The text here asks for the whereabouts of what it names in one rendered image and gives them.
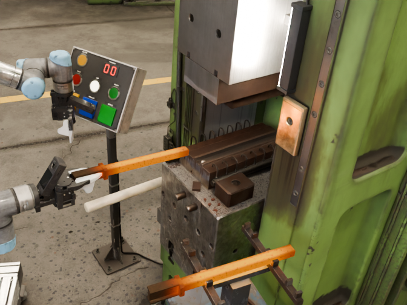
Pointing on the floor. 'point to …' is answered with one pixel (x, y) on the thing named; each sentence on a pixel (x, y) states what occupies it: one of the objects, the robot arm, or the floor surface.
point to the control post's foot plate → (105, 254)
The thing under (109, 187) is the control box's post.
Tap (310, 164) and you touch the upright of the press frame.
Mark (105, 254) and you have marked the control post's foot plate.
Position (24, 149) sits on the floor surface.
